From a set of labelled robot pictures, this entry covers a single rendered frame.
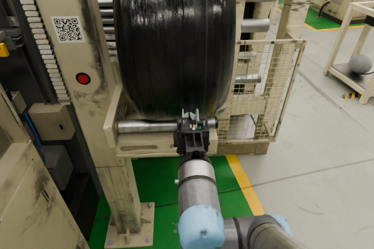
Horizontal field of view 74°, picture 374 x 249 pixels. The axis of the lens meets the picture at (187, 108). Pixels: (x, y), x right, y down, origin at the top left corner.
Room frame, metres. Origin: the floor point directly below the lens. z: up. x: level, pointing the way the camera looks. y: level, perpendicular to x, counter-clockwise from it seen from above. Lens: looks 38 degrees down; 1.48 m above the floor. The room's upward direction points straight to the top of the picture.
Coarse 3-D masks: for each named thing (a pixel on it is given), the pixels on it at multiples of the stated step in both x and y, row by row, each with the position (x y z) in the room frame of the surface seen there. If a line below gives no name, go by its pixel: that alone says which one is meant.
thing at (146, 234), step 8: (144, 208) 0.85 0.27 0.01; (152, 208) 0.85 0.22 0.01; (144, 216) 0.79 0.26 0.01; (152, 216) 0.79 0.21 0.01; (144, 224) 0.75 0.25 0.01; (152, 224) 0.75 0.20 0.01; (112, 232) 0.70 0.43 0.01; (144, 232) 0.70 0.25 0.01; (152, 232) 0.70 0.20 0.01; (112, 240) 0.65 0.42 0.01; (120, 240) 0.65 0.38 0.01; (136, 240) 0.65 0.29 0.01; (144, 240) 0.65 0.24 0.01; (152, 240) 0.66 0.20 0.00
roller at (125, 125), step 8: (120, 120) 0.64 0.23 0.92; (128, 120) 0.64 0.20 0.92; (136, 120) 0.64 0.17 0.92; (144, 120) 0.64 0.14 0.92; (176, 120) 0.64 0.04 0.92; (200, 120) 0.64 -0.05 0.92; (208, 120) 0.64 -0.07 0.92; (216, 120) 0.65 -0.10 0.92; (120, 128) 0.62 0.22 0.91; (128, 128) 0.62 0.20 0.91; (136, 128) 0.62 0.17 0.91; (144, 128) 0.62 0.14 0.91; (152, 128) 0.62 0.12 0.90; (160, 128) 0.62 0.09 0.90; (168, 128) 0.62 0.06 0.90; (176, 128) 0.63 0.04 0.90; (216, 128) 0.64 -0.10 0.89
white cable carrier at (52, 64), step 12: (24, 0) 0.69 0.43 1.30; (36, 12) 0.69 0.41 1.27; (36, 24) 0.69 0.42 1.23; (36, 36) 0.69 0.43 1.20; (48, 48) 0.69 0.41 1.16; (48, 60) 0.69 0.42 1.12; (48, 72) 0.69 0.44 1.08; (60, 72) 0.70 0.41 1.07; (60, 84) 0.69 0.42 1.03; (60, 96) 0.69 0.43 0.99
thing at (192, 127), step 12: (192, 120) 0.44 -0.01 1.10; (180, 132) 0.39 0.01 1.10; (192, 132) 0.39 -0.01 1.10; (204, 132) 0.40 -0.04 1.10; (180, 144) 0.39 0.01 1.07; (192, 144) 0.38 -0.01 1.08; (204, 144) 0.39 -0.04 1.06; (180, 156) 0.39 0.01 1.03; (192, 156) 0.36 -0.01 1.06; (204, 156) 0.34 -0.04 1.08
